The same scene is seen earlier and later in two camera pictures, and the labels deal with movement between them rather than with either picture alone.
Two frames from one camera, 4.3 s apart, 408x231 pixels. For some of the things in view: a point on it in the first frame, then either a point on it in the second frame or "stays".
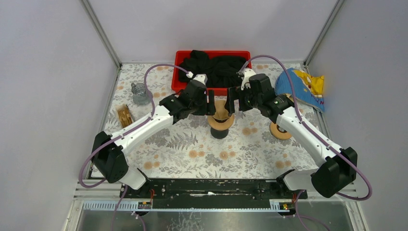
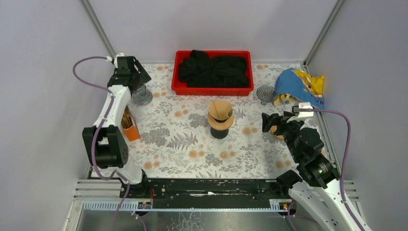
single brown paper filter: x=221 y=111 stays
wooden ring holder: x=220 y=126 stays
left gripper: x=203 y=100 to x=135 y=78
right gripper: x=233 y=94 to x=274 y=119
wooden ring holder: x=283 y=135 stays
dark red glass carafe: x=219 y=134 stays
